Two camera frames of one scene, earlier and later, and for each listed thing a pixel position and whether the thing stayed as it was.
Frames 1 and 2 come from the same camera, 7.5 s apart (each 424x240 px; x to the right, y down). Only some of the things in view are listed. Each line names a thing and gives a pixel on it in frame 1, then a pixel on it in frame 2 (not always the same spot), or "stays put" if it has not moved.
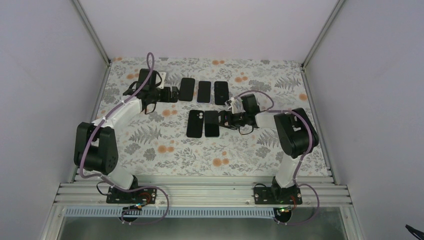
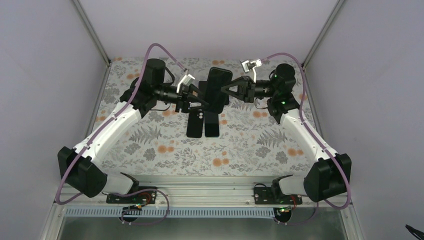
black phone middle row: (204, 92) stays put
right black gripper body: (233, 123) to (249, 93)
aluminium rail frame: (200, 189) stays put
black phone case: (195, 123) stays put
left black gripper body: (166, 98) to (180, 102)
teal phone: (211, 121) stays put
